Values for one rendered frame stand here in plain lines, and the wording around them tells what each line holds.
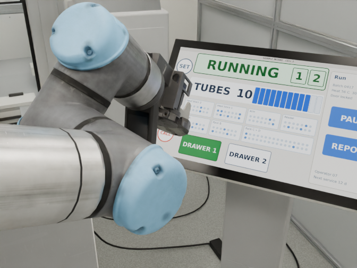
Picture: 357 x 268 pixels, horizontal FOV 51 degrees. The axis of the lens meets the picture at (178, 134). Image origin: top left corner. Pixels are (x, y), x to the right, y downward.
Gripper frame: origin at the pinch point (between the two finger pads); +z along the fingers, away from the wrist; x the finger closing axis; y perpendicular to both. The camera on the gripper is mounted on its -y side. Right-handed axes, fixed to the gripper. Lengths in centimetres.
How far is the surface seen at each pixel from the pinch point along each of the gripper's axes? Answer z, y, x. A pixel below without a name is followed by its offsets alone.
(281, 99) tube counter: 14.6, 14.8, -15.0
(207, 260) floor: 127, -36, 17
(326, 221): 138, -2, -33
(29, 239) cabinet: 26, -33, 45
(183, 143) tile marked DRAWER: 14.6, 0.7, 4.1
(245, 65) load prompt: 14.5, 21.5, -5.4
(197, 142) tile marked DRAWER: 14.6, 1.7, 0.9
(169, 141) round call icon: 14.6, 0.7, 7.4
